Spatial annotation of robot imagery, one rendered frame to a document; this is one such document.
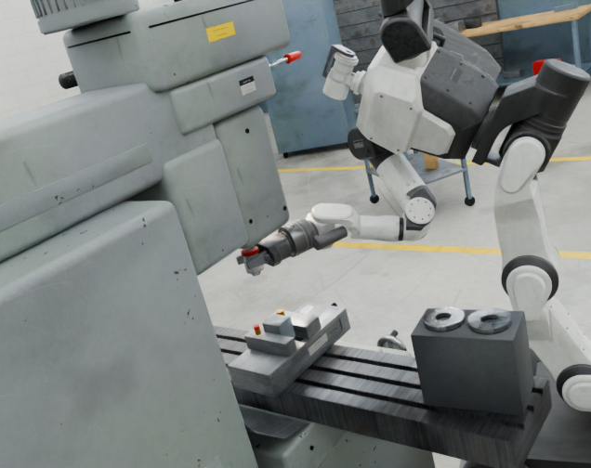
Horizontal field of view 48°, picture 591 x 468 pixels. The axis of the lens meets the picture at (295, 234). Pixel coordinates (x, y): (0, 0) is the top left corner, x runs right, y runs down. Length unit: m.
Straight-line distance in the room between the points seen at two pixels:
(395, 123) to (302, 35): 5.97
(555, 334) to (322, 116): 6.06
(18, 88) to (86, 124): 7.64
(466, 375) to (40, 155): 0.95
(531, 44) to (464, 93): 7.53
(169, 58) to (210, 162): 0.23
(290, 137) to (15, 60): 3.45
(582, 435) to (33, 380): 1.46
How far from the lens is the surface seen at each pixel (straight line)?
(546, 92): 1.68
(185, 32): 1.44
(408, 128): 1.70
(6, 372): 1.08
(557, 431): 2.06
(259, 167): 1.61
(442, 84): 1.67
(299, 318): 1.82
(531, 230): 1.80
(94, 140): 1.29
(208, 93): 1.47
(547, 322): 1.88
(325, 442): 1.81
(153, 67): 1.37
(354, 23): 10.11
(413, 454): 2.27
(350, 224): 1.79
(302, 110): 7.79
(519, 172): 1.71
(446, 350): 1.48
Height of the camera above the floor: 1.86
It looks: 20 degrees down
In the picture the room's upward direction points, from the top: 14 degrees counter-clockwise
